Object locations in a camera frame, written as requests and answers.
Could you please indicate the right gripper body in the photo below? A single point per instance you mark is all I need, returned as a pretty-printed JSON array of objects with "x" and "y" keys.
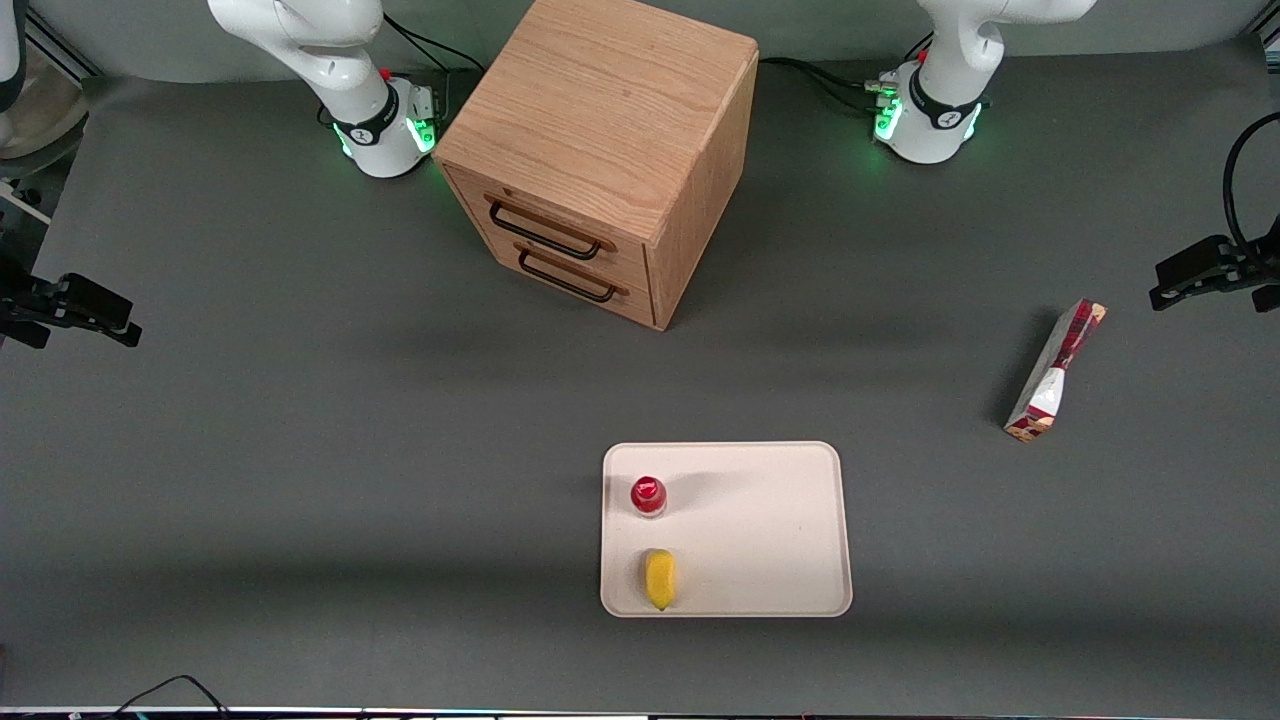
[{"x": 28, "y": 300}]

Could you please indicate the aluminium frame rail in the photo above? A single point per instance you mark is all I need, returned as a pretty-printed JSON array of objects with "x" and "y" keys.
[{"x": 60, "y": 45}]

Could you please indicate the red-capped small bottle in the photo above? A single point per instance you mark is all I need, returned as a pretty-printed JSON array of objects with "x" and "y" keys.
[{"x": 648, "y": 494}]

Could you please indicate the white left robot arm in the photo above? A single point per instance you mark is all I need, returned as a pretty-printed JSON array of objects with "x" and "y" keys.
[{"x": 950, "y": 60}]

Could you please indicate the wooden two-drawer cabinet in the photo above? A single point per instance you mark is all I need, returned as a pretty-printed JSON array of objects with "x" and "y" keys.
[{"x": 610, "y": 120}]

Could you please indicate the beige plastic tray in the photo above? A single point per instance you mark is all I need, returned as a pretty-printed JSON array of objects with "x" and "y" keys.
[{"x": 760, "y": 530}]

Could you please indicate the beige round object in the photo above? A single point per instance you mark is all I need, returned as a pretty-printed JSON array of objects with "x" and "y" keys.
[{"x": 35, "y": 110}]

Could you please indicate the red cookie box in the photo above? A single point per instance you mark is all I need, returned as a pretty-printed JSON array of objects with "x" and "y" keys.
[{"x": 1055, "y": 375}]

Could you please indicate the yellow lemon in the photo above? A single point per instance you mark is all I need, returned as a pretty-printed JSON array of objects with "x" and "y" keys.
[{"x": 659, "y": 580}]

